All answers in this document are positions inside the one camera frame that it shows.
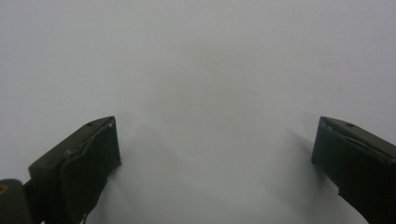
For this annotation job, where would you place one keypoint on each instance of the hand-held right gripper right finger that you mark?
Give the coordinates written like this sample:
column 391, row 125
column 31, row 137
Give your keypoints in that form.
column 351, row 155

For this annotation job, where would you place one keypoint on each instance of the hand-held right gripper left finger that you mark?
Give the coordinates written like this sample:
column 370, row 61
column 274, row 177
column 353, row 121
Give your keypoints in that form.
column 81, row 168

